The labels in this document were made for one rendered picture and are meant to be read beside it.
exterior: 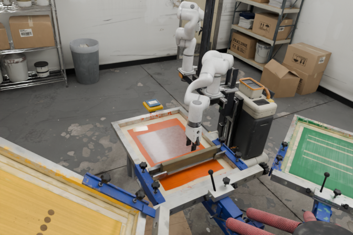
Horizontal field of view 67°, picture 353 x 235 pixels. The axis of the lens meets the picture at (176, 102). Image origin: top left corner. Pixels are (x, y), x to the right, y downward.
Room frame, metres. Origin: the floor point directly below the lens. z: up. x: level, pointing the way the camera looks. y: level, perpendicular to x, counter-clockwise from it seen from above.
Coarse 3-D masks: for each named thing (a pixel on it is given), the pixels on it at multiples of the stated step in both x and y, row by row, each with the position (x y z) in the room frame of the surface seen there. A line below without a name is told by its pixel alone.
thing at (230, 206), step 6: (228, 198) 0.94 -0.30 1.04; (216, 204) 0.93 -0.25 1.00; (222, 204) 0.90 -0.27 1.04; (228, 204) 0.90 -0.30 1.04; (234, 204) 0.90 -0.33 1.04; (222, 210) 0.89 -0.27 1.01; (228, 210) 0.86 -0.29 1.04; (234, 210) 0.87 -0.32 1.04; (240, 210) 0.87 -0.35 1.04; (228, 216) 0.85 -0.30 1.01; (234, 216) 0.83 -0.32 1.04; (240, 216) 0.85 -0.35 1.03
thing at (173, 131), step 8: (168, 120) 1.71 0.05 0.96; (176, 120) 1.72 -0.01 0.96; (160, 128) 1.60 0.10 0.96; (168, 128) 1.61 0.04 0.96; (176, 128) 1.62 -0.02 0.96; (184, 128) 1.63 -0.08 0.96; (168, 136) 1.51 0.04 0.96; (176, 136) 1.52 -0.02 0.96; (184, 136) 1.52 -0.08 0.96; (176, 144) 1.43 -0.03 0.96; (184, 144) 1.44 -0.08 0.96; (200, 144) 1.45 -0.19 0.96; (176, 152) 1.35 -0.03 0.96; (184, 152) 1.36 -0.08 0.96; (192, 152) 1.36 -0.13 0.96; (192, 168) 1.21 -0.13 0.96; (200, 168) 1.22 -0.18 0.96; (208, 168) 1.23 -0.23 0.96; (216, 168) 1.23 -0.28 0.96; (200, 176) 1.15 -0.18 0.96
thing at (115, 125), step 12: (180, 108) 1.84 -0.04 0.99; (120, 120) 1.61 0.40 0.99; (132, 120) 1.62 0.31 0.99; (144, 120) 1.67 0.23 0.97; (120, 132) 1.46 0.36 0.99; (204, 132) 1.55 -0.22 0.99; (132, 156) 1.24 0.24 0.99; (204, 180) 1.09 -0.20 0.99; (216, 180) 1.10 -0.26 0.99; (180, 192) 0.99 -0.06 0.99
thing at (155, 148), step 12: (132, 132) 1.52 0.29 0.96; (144, 132) 1.53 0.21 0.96; (156, 132) 1.54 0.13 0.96; (144, 144) 1.40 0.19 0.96; (156, 144) 1.41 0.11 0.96; (168, 144) 1.42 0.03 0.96; (144, 156) 1.28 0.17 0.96; (156, 156) 1.29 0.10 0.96; (168, 156) 1.30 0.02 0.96; (168, 180) 1.10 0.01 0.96; (180, 180) 1.11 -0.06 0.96; (192, 180) 1.12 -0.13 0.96
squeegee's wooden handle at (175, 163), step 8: (200, 152) 1.25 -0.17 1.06; (208, 152) 1.27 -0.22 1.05; (216, 152) 1.31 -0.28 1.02; (176, 160) 1.16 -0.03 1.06; (184, 160) 1.18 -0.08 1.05; (192, 160) 1.21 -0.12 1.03; (200, 160) 1.24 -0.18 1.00; (160, 168) 1.13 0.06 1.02; (168, 168) 1.12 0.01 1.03; (176, 168) 1.15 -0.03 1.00
